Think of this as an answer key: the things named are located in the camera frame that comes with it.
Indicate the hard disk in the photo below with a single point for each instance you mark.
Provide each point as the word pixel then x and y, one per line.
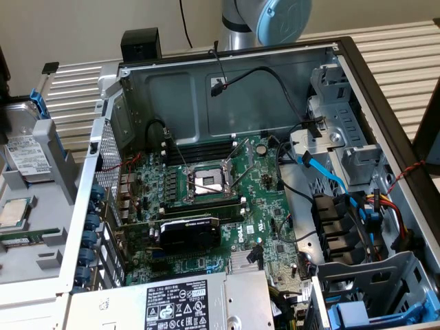
pixel 20 117

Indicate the open PC case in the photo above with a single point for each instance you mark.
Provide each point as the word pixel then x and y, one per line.
pixel 172 103

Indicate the grey power supply unit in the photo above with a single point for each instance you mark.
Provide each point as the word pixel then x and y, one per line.
pixel 120 299

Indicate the silver heatsink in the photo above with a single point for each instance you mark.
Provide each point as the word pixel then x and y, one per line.
pixel 240 261

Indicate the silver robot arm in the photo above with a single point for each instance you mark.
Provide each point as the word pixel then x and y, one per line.
pixel 237 34

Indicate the CPU socket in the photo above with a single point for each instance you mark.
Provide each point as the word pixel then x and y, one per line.
pixel 206 182

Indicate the grey metal disk bay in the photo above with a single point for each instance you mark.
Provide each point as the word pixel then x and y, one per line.
pixel 318 306

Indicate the grey metal drive cage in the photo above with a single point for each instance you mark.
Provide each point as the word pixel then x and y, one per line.
pixel 343 117

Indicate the grey parts rack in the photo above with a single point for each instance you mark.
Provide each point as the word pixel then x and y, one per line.
pixel 41 261

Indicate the small black box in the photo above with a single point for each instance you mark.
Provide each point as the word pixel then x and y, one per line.
pixel 141 41

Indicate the green RAM stick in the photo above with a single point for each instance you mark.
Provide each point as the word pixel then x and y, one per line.
pixel 20 235

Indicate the blue plastic disk carrier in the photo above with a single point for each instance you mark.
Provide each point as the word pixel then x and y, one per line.
pixel 347 313

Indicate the silver CPU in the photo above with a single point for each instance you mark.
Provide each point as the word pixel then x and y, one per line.
pixel 13 213

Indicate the black RAM slot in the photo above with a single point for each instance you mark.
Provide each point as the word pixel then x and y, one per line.
pixel 203 155
pixel 227 214
pixel 206 148
pixel 203 203

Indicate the black plastic fan shroud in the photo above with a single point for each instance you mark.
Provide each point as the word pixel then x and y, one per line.
pixel 330 213

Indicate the blue card retention latch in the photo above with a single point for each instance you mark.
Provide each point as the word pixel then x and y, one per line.
pixel 93 221

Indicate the silver rear port stack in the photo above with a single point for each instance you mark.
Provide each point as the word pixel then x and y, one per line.
pixel 127 180

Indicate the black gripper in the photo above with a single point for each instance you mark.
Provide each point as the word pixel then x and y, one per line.
pixel 2 82

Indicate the socket locking lever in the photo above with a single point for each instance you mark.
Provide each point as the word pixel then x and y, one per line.
pixel 180 156

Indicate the black graphics card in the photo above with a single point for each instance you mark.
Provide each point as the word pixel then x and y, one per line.
pixel 189 235

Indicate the green motherboard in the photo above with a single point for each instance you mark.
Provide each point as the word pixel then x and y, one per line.
pixel 254 192

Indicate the metal socket cover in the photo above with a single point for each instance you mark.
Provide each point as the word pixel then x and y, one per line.
pixel 247 151

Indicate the coin battery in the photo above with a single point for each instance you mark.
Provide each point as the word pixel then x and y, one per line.
pixel 262 149

